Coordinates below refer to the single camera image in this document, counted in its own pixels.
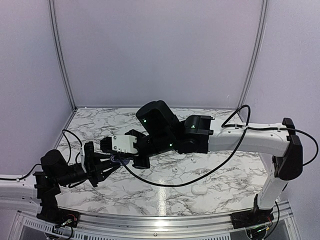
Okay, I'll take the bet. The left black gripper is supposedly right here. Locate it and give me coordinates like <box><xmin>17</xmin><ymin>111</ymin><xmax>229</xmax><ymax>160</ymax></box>
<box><xmin>56</xmin><ymin>153</ymin><xmax>120</xmax><ymax>188</ymax></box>

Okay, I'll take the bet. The blue earbud charging case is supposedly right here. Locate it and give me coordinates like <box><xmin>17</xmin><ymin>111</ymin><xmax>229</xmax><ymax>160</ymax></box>
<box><xmin>110</xmin><ymin>154</ymin><xmax>131</xmax><ymax>165</ymax></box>

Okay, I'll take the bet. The white earbud charging case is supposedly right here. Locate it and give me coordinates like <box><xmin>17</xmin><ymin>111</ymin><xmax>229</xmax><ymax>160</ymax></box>
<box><xmin>191</xmin><ymin>185</ymin><xmax>208</xmax><ymax>195</ymax></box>

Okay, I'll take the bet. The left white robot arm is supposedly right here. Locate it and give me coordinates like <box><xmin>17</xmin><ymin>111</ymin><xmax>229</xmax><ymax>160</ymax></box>
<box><xmin>0</xmin><ymin>141</ymin><xmax>121</xmax><ymax>223</ymax></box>

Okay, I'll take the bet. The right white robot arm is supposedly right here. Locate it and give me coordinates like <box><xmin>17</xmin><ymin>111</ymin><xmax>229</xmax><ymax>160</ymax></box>
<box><xmin>134</xmin><ymin>144</ymin><xmax>286</xmax><ymax>224</ymax></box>

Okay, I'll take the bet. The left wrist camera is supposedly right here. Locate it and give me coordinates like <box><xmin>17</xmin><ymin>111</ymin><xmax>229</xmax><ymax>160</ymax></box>
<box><xmin>80</xmin><ymin>141</ymin><xmax>95</xmax><ymax>173</ymax></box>

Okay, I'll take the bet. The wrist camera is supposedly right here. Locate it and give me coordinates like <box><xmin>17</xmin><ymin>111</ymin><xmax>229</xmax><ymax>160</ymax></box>
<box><xmin>80</xmin><ymin>141</ymin><xmax>95</xmax><ymax>173</ymax></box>
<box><xmin>100</xmin><ymin>135</ymin><xmax>138</xmax><ymax>155</ymax></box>

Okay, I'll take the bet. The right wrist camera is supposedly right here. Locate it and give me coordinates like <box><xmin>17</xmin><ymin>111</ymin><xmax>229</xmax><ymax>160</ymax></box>
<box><xmin>100</xmin><ymin>135</ymin><xmax>138</xmax><ymax>155</ymax></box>

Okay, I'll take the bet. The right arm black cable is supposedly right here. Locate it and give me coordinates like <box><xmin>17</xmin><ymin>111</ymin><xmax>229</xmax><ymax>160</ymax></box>
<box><xmin>117</xmin><ymin>104</ymin><xmax>320</xmax><ymax>187</ymax></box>

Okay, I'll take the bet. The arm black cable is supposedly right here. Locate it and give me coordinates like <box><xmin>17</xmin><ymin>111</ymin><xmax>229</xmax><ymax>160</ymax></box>
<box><xmin>0</xmin><ymin>129</ymin><xmax>85</xmax><ymax>181</ymax></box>
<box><xmin>117</xmin><ymin>104</ymin><xmax>320</xmax><ymax>187</ymax></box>

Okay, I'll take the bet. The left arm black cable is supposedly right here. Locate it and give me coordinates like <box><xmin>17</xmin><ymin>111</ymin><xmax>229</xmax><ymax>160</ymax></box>
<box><xmin>0</xmin><ymin>129</ymin><xmax>85</xmax><ymax>181</ymax></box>

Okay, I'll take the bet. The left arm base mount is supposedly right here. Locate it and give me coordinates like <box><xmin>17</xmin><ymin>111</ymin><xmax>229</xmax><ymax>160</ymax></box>
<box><xmin>36</xmin><ymin>207</ymin><xmax>80</xmax><ymax>240</ymax></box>

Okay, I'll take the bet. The aluminium front rail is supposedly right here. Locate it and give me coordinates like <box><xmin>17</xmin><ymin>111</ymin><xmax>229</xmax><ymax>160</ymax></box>
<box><xmin>14</xmin><ymin>199</ymin><xmax>293</xmax><ymax>240</ymax></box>

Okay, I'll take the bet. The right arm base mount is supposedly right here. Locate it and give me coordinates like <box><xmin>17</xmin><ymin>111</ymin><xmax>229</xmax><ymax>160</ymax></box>
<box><xmin>230</xmin><ymin>207</ymin><xmax>281</xmax><ymax>240</ymax></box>

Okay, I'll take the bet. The left aluminium corner post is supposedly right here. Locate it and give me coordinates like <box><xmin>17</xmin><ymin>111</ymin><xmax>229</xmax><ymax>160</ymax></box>
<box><xmin>48</xmin><ymin>0</ymin><xmax>77</xmax><ymax>111</ymax></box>

